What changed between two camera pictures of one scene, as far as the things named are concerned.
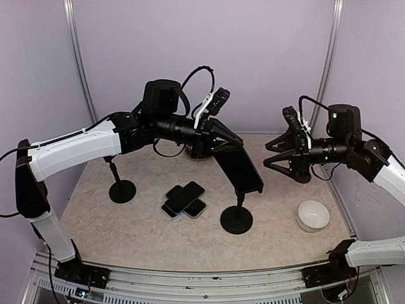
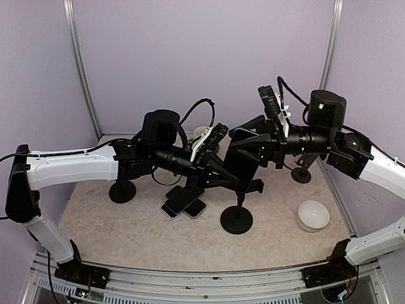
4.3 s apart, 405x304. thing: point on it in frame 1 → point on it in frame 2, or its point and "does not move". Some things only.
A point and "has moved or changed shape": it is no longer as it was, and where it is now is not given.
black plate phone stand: x=301 y=175 does not move
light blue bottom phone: x=169 y=212 does not move
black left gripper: x=205 y=137 → x=202 y=170
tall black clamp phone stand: x=238 y=219 does not move
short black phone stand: x=121 y=191 does not move
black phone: x=238 y=168 has moved or changed shape
